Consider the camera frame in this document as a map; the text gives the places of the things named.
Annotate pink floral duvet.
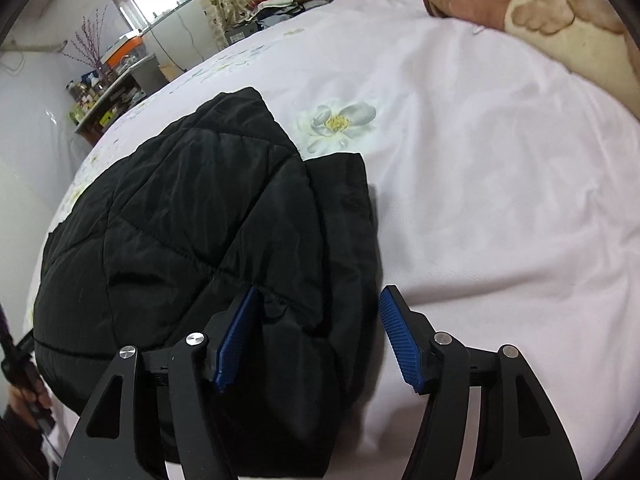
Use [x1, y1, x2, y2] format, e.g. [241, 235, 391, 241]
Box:
[49, 0, 639, 479]

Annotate orange lidded storage box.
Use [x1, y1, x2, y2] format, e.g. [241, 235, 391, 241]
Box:
[102, 32, 148, 74]

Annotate brown bear print blanket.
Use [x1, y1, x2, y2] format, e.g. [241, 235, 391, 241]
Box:
[423, 0, 639, 115]

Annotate left hand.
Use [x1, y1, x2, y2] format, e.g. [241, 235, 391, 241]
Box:
[6, 378, 52, 429]

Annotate black hooded puffer jacket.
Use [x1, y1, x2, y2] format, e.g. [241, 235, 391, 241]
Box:
[34, 88, 378, 478]

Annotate dried purple branches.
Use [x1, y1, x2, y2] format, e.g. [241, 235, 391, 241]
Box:
[61, 6, 113, 80]

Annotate clothes pile by curtain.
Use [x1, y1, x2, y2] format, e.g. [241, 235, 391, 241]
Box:
[224, 0, 331, 46]

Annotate wooden shelf unit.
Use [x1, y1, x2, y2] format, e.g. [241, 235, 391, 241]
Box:
[75, 54, 168, 148]

